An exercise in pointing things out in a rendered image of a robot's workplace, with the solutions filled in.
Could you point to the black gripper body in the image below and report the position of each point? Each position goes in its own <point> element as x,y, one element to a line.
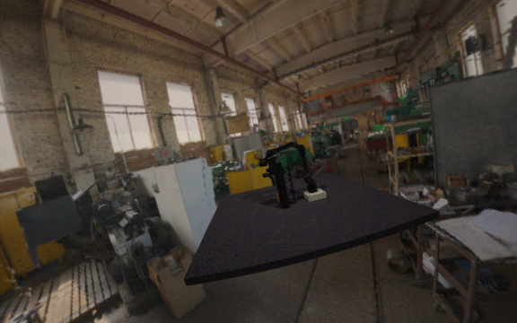
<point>265,175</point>

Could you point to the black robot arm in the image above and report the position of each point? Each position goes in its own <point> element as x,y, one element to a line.
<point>306,177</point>

